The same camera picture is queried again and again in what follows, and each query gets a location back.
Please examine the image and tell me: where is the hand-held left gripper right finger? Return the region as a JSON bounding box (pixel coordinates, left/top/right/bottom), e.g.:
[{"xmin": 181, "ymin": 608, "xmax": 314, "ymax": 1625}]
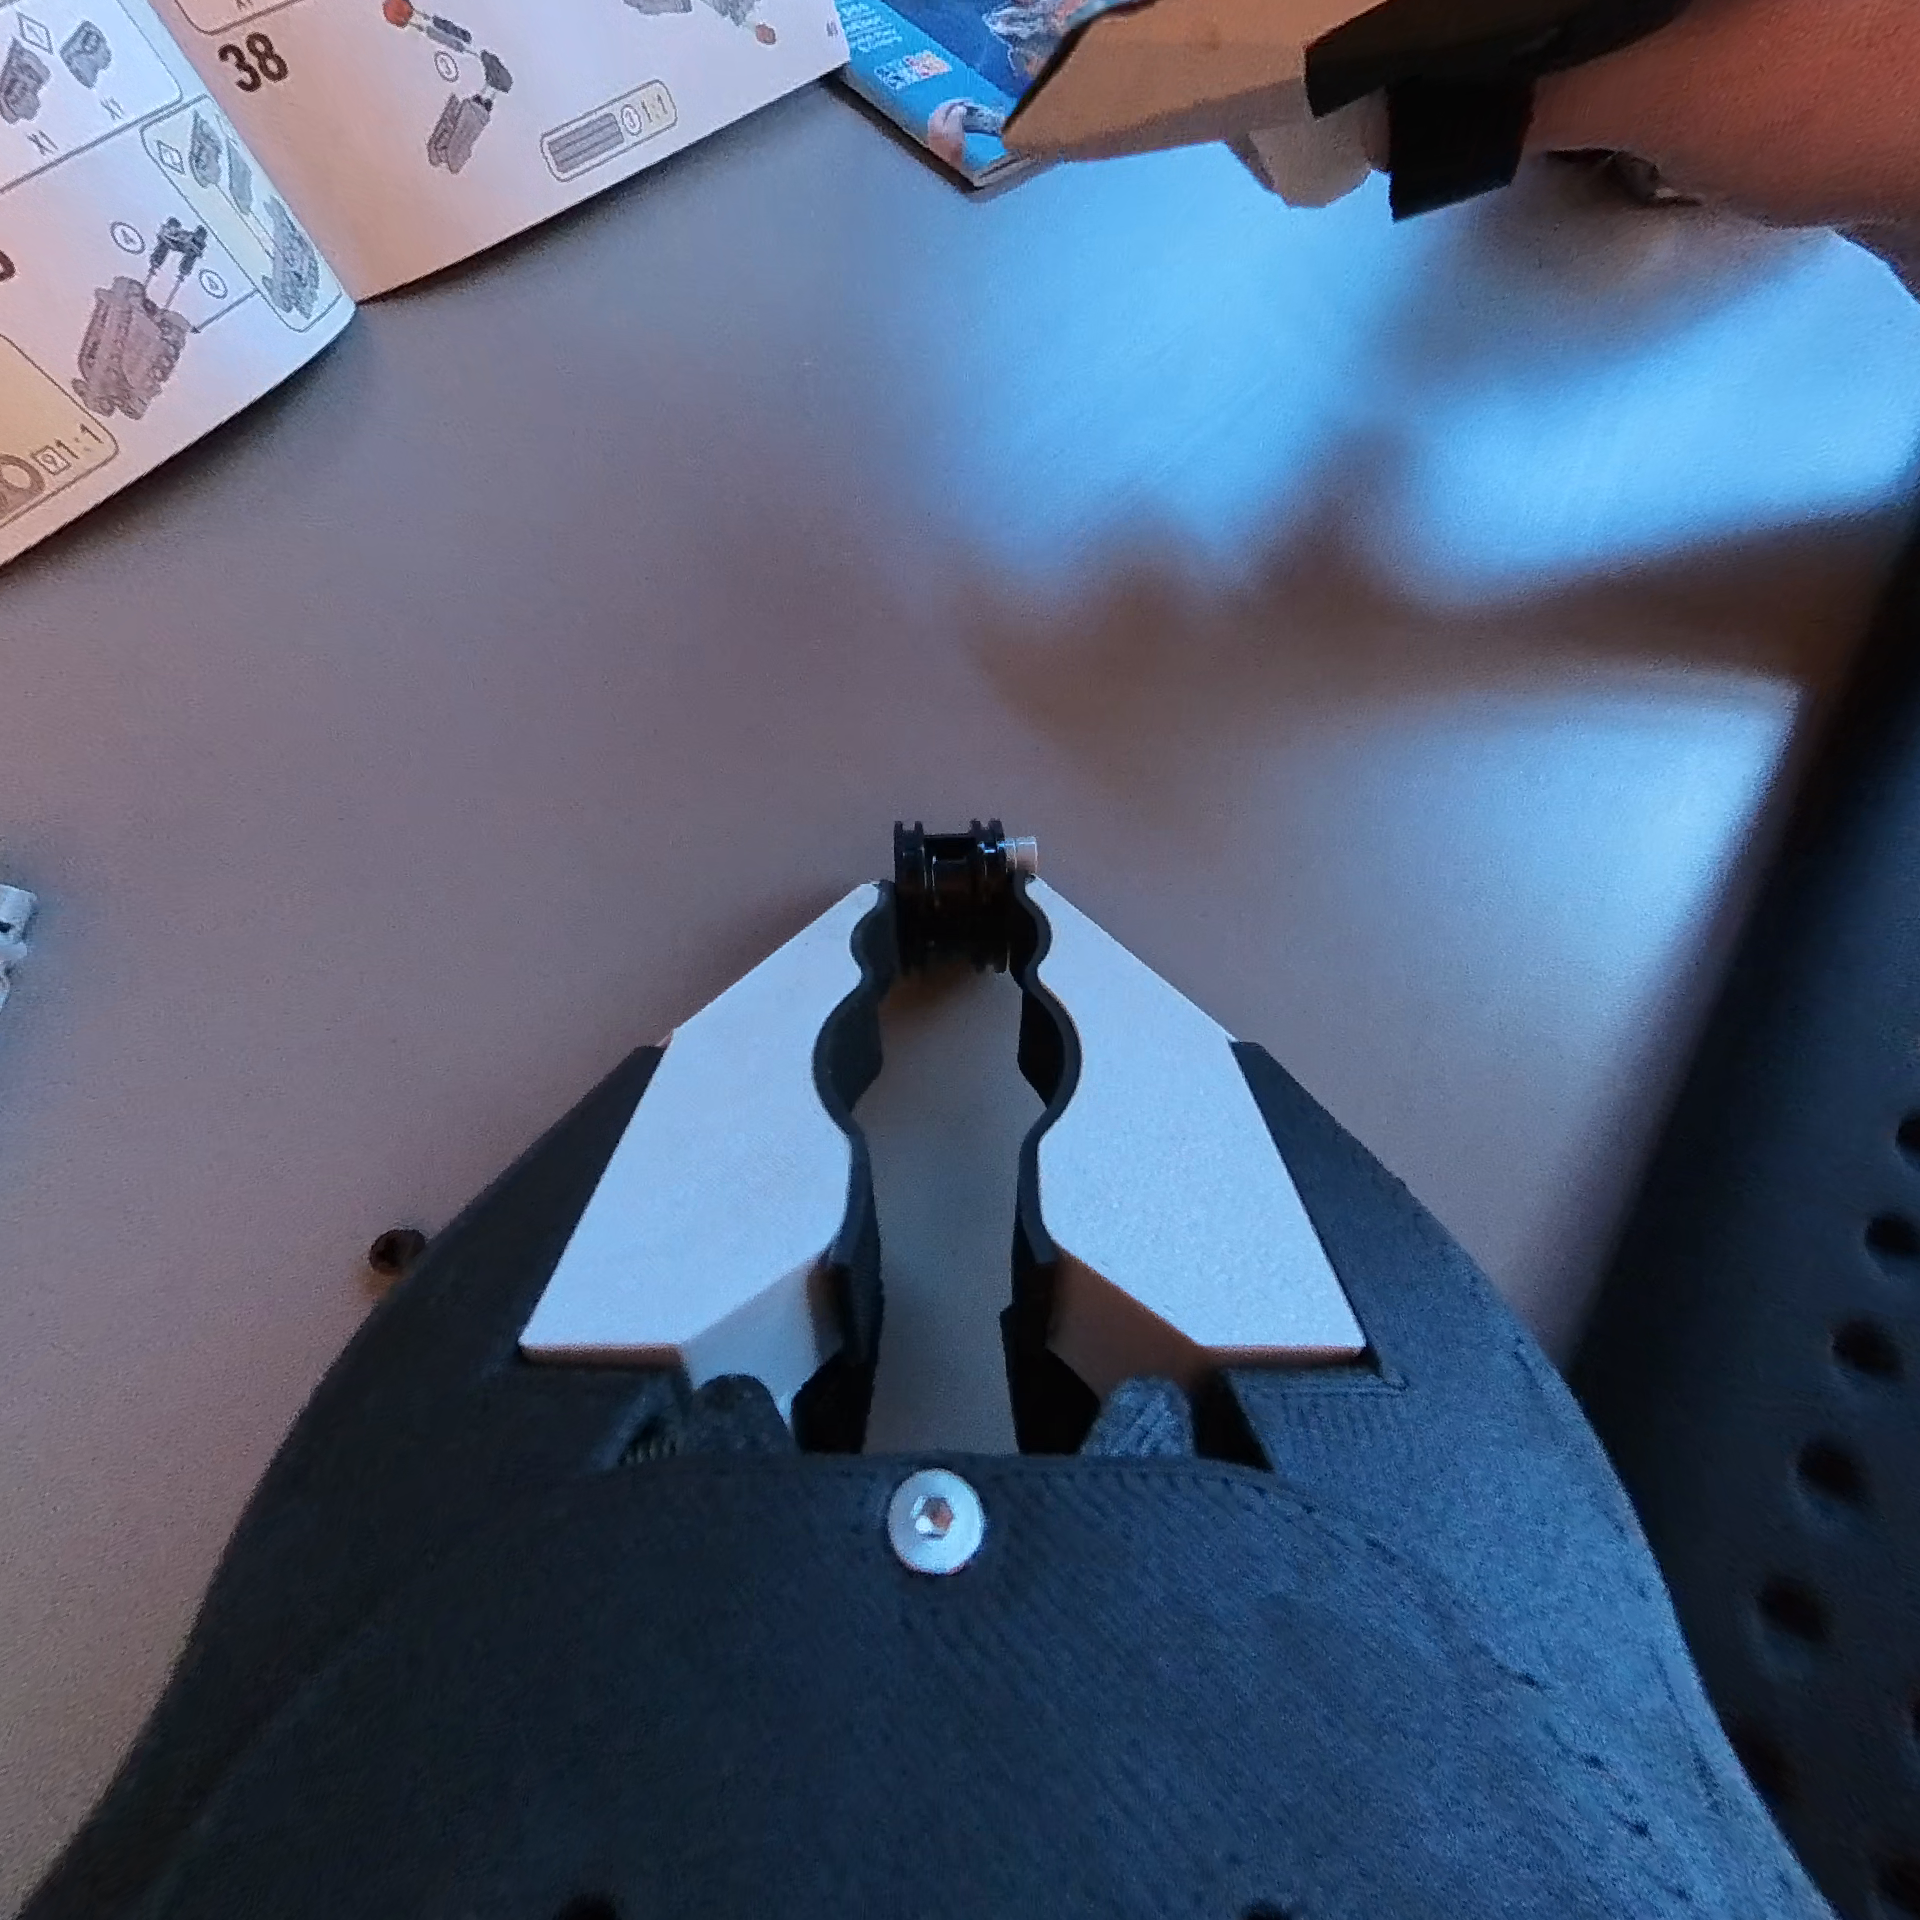
[{"xmin": 998, "ymin": 872, "xmax": 1374, "ymax": 1457}]

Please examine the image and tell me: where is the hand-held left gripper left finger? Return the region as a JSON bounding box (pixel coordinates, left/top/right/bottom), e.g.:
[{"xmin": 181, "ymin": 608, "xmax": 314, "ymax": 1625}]
[{"xmin": 519, "ymin": 881, "xmax": 890, "ymax": 1453}]

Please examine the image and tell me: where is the blue printed leaflet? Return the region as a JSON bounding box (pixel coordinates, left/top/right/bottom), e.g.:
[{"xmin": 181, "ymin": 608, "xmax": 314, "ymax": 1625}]
[{"xmin": 837, "ymin": 0, "xmax": 1120, "ymax": 193}]

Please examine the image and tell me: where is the black toy wheel with axle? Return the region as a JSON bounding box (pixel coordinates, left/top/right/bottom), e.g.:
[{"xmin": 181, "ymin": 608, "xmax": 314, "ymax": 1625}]
[{"xmin": 875, "ymin": 817, "xmax": 1047, "ymax": 989}]

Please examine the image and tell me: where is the grey desk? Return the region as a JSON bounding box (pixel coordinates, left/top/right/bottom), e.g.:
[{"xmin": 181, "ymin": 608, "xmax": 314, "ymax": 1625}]
[{"xmin": 0, "ymin": 61, "xmax": 1920, "ymax": 1920}]

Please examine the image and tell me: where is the black dotted pad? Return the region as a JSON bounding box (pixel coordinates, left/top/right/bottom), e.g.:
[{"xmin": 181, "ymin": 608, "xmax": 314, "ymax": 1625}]
[{"xmin": 1567, "ymin": 592, "xmax": 1920, "ymax": 1920}]

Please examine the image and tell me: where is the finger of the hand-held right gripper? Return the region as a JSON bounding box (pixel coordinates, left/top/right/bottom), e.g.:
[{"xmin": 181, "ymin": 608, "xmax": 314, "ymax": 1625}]
[{"xmin": 998, "ymin": 0, "xmax": 1406, "ymax": 163}]

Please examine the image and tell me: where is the white building instruction booklet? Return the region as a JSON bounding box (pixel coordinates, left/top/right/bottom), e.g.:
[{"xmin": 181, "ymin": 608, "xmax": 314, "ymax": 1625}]
[{"xmin": 0, "ymin": 0, "xmax": 855, "ymax": 569}]

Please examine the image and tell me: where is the person's right hand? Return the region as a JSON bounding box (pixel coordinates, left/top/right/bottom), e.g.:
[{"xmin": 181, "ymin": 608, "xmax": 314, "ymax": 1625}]
[{"xmin": 1508, "ymin": 0, "xmax": 1920, "ymax": 290}]

